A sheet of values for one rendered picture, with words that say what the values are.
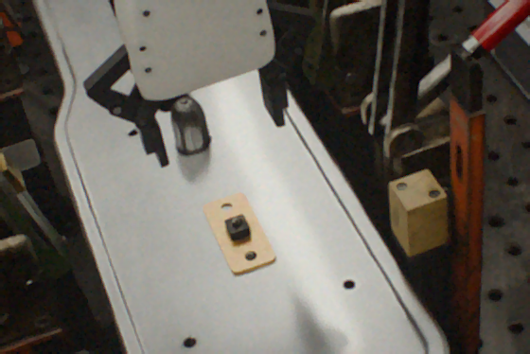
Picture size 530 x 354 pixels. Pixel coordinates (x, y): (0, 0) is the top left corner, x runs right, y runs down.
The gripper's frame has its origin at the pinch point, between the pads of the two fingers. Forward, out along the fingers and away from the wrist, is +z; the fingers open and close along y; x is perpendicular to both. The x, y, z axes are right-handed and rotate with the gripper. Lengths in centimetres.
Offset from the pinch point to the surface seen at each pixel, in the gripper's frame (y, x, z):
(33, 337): 19.0, -3.1, 18.8
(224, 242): 1.4, 0.7, 11.5
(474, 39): -21.5, 0.0, -0.1
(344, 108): -15.6, -15.2, 16.3
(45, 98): 11, -66, 42
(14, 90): 14.3, -38.3, 18.8
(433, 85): -17.5, 0.7, 2.6
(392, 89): -13.6, 1.4, 0.9
